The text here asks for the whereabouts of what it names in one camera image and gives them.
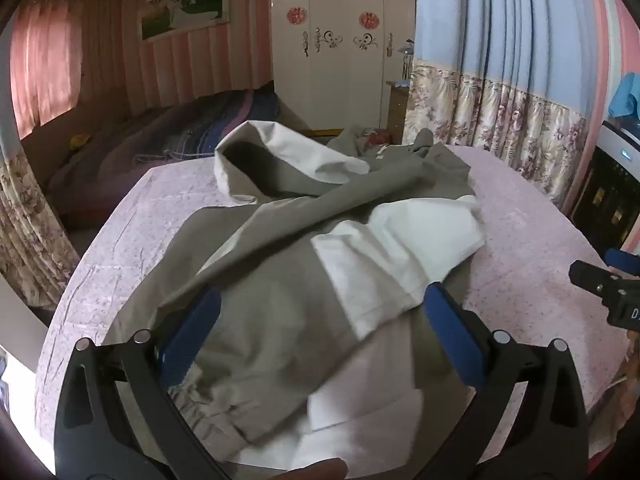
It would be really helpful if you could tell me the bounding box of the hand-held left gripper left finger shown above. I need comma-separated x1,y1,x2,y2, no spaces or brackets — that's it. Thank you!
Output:
57,286,236,480

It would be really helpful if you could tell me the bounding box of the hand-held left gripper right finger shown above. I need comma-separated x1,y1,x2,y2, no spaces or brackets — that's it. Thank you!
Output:
422,281,592,480

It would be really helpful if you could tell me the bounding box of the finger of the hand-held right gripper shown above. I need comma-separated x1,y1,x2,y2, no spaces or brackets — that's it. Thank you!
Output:
569,260,640,307
604,248,640,277

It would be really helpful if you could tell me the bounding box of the grey and white jacket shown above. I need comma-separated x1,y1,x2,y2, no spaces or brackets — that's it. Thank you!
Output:
107,120,490,467

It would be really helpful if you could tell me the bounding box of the person's left hand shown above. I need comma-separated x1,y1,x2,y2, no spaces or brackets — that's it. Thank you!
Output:
270,456,349,480

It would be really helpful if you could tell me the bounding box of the black and white appliance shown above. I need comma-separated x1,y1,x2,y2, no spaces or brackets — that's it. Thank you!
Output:
569,119,640,252

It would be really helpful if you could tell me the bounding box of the pink tablecloth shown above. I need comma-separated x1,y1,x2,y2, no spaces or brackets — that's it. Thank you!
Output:
34,144,632,461

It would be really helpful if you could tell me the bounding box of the blue cloth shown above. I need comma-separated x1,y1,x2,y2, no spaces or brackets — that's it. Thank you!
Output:
607,72,640,122

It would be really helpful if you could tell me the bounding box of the bed with purple blanket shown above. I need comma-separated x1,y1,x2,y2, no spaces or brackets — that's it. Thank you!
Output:
46,87,282,233

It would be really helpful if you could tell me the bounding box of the beige floral curtain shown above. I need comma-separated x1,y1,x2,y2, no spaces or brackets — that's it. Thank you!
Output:
0,149,82,312

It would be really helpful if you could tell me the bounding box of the wooden nightstand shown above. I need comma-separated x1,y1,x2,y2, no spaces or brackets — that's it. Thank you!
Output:
386,81,412,142

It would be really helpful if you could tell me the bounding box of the blue floral curtain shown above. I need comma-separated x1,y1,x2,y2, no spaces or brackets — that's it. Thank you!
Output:
401,0,610,211

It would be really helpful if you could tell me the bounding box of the white wardrobe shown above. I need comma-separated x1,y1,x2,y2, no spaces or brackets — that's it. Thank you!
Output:
269,0,417,135

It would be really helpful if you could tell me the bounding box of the pink curtain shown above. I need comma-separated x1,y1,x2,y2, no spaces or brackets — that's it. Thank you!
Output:
10,0,85,128

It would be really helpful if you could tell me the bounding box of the framed wall picture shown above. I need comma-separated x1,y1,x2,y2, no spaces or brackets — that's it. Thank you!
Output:
140,0,232,42

